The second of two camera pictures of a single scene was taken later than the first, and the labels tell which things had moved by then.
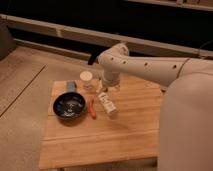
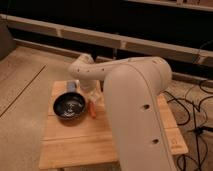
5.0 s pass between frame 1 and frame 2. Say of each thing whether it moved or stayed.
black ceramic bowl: stayed
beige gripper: moved
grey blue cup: stayed
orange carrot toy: stayed
